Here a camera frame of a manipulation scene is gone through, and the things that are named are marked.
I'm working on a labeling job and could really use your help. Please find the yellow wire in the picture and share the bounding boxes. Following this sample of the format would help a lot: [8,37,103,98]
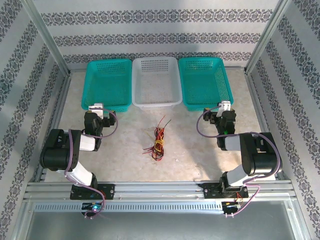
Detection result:
[143,129,163,146]
[151,138,165,157]

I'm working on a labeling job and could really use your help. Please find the black wire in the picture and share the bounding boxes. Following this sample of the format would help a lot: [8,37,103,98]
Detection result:
[154,127,166,153]
[151,142,163,161]
[157,119,173,141]
[156,139,166,161]

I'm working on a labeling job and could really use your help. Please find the teal plastic basket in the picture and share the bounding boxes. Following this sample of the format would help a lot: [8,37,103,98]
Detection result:
[81,59,133,113]
[177,57,235,113]

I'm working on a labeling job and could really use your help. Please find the white plastic basket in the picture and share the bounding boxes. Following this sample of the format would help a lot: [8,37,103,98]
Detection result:
[131,56,183,111]

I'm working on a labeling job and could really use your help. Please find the small black controller board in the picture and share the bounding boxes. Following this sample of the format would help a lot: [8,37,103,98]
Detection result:
[222,201,243,213]
[81,202,103,213]

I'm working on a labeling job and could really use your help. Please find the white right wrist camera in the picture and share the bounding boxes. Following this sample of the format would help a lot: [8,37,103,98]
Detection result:
[216,100,232,118]

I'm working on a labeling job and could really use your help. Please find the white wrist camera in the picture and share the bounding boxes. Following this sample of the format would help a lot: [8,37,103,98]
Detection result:
[88,102,105,120]
[216,100,232,118]

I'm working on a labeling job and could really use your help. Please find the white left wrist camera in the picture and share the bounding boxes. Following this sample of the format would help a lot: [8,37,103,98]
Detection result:
[88,102,105,120]

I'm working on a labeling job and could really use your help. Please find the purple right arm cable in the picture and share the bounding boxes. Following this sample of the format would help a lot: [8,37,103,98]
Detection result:
[196,104,283,218]

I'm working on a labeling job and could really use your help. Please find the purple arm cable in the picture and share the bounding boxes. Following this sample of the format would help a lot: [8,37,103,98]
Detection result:
[64,107,120,220]
[196,104,283,218]

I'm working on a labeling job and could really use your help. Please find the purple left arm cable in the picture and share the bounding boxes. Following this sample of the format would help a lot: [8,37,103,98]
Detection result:
[64,107,120,220]

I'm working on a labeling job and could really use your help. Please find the aluminium side rail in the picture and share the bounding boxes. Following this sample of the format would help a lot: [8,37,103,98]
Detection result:
[244,71,286,182]
[33,71,73,183]

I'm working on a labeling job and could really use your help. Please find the aluminium back rail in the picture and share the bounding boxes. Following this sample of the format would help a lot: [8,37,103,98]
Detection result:
[68,65,247,74]

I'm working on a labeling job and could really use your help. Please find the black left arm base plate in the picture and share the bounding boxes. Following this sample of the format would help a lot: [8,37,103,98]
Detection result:
[69,183,116,201]

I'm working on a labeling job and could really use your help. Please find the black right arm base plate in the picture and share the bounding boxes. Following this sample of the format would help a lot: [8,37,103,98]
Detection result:
[202,183,248,200]

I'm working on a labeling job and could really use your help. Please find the aluminium mounting rail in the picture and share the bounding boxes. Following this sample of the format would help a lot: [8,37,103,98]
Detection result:
[23,181,297,202]

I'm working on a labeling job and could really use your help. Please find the aluminium frame post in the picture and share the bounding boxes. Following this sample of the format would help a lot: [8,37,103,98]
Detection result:
[244,0,296,75]
[21,0,72,76]

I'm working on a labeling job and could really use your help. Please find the slotted grey cable duct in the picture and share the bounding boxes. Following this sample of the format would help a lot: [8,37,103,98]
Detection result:
[32,201,288,214]

